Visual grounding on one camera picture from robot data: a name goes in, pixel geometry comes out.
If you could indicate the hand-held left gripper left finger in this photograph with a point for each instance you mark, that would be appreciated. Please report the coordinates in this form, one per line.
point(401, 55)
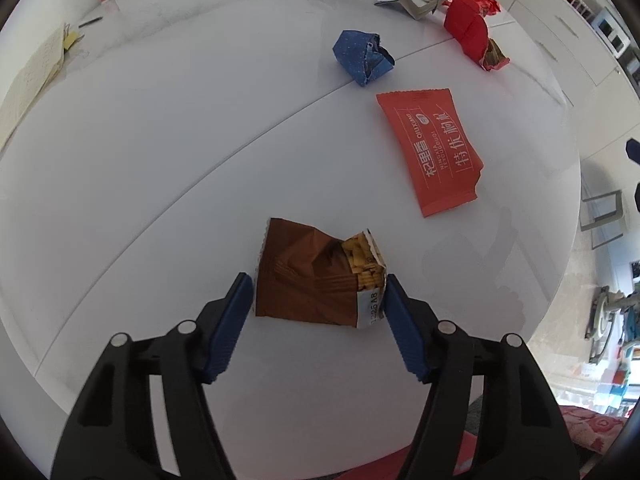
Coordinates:
point(230, 330)

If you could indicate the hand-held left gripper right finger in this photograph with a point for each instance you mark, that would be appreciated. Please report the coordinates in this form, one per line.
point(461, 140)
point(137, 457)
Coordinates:
point(405, 330)

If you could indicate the brown snack packet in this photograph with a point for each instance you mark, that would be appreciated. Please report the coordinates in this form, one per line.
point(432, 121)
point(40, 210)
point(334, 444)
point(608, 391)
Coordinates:
point(300, 280)

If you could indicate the orange-red flat snack packet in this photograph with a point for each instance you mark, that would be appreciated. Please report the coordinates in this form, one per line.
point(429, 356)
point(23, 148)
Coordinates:
point(430, 155)

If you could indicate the red patterned clothing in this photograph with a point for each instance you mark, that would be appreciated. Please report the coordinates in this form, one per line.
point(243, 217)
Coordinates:
point(590, 425)

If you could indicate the dark blue crumpled wrapper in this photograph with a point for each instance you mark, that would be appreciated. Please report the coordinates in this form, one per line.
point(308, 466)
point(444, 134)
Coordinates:
point(355, 52)

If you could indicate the dark blue object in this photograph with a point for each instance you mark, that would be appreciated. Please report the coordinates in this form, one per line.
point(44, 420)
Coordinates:
point(633, 151)

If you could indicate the red brown torn wrapper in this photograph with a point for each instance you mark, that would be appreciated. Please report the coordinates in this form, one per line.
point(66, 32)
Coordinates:
point(467, 30)

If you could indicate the cream paper notebook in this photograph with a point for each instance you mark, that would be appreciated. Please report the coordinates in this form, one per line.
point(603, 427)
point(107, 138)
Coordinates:
point(30, 80)

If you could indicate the yellow sticky note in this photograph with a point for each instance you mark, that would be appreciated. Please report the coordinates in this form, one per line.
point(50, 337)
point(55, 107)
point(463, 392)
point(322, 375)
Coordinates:
point(71, 40)

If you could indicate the dark pen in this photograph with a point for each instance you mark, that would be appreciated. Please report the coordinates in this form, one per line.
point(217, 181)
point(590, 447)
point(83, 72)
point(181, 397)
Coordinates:
point(90, 22)

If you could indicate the grey drawer unit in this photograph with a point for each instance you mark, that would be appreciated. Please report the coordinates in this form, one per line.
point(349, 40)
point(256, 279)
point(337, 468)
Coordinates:
point(560, 25)

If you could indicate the white countertop appliance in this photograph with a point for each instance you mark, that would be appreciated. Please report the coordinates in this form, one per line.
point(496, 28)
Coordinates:
point(612, 30)

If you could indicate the white rack with red items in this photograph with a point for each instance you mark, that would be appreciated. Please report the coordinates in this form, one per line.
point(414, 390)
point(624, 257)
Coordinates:
point(575, 2)

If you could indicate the grey metal frame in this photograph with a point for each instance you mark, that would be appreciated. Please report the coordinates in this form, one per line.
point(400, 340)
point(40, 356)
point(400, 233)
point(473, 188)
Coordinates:
point(600, 197)

